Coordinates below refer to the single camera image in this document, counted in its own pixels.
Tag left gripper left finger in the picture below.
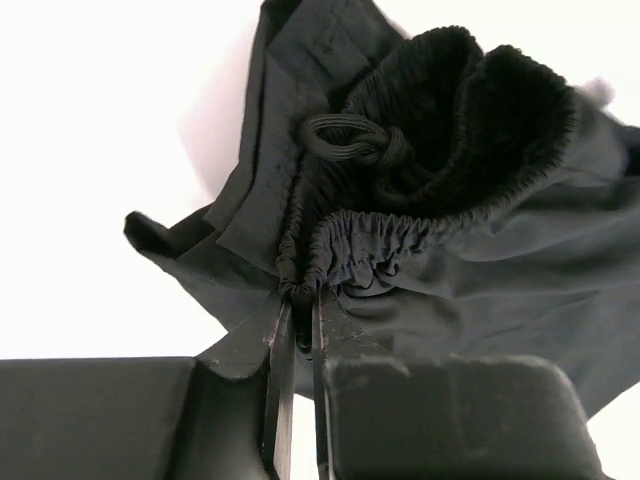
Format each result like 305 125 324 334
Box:
1 296 294 480

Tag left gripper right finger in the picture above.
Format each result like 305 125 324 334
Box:
312 288 603 479

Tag black trousers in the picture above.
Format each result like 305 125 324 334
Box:
124 1 639 415

